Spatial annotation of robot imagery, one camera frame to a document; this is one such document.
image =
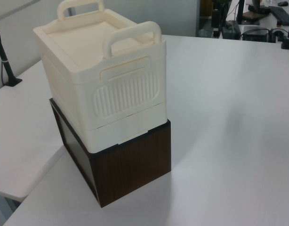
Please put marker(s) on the cream plastic storage cabinet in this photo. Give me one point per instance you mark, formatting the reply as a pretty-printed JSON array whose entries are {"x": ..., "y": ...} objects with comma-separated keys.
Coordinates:
[{"x": 125, "y": 99}]

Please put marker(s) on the brown wooden board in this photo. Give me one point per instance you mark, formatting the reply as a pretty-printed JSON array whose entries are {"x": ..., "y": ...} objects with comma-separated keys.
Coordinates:
[{"x": 251, "y": 16}]

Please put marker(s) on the black computer mouse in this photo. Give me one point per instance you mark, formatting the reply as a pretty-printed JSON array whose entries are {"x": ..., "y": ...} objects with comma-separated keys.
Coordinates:
[{"x": 283, "y": 3}]

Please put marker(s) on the black box device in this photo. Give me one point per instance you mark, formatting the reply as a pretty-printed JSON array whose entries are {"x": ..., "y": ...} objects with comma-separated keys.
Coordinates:
[{"x": 255, "y": 34}]

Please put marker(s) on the black and green device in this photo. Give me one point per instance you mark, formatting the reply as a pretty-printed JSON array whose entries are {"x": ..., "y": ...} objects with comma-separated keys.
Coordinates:
[{"x": 232, "y": 29}]

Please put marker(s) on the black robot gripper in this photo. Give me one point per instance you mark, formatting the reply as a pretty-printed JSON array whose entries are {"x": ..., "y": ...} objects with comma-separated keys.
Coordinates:
[{"x": 221, "y": 4}]

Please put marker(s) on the black monitor stand pole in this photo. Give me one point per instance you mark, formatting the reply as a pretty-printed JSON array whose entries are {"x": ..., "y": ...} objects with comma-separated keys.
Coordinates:
[{"x": 241, "y": 10}]

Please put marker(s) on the black computer keyboard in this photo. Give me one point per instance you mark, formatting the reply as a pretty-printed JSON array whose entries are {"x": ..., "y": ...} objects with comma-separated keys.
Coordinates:
[{"x": 281, "y": 16}]

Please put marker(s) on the black clamped pole stand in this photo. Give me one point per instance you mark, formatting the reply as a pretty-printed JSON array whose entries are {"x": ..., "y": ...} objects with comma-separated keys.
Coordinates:
[{"x": 4, "y": 56}]

